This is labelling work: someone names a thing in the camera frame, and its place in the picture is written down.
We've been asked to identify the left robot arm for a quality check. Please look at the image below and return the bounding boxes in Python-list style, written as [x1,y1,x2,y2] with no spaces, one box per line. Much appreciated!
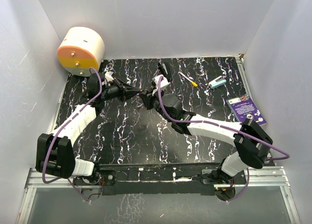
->
[35,74,140,184]

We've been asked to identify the light blue mini stapler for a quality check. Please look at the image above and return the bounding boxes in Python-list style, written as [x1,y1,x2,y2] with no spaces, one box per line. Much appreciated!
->
[208,76,226,89]

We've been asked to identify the black stapler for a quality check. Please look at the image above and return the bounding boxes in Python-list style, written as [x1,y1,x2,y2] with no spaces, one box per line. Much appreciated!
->
[158,62,172,82]

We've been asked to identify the white pen yellow tip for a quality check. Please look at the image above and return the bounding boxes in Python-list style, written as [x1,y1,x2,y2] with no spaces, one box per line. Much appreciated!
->
[179,72,198,87]

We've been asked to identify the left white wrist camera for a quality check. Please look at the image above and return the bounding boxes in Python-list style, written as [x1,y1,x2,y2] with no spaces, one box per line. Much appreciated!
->
[104,71,114,84]

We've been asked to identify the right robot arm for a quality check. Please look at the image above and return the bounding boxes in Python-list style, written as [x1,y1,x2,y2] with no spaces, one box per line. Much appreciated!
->
[139,90,273,183]

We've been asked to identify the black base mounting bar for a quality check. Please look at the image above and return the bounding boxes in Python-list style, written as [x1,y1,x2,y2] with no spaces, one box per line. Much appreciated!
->
[74,163,234,196]

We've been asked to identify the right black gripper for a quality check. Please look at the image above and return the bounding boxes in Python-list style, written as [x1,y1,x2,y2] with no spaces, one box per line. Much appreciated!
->
[140,86,173,122]

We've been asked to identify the purple booklet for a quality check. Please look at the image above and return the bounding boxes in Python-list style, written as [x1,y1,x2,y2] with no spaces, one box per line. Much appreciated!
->
[226,94,267,126]

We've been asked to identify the white cylindrical drawer box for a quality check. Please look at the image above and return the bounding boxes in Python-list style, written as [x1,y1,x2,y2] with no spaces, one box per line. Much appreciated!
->
[57,26,105,77]

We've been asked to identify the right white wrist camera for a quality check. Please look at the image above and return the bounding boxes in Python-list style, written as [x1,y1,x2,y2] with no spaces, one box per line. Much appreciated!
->
[152,75,170,96]

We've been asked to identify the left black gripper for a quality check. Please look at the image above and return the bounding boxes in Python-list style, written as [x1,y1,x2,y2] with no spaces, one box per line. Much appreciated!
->
[101,78,142,103]

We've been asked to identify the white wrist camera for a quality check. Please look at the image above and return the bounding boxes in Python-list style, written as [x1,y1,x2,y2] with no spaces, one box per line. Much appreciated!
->
[104,71,114,84]
[152,75,170,96]

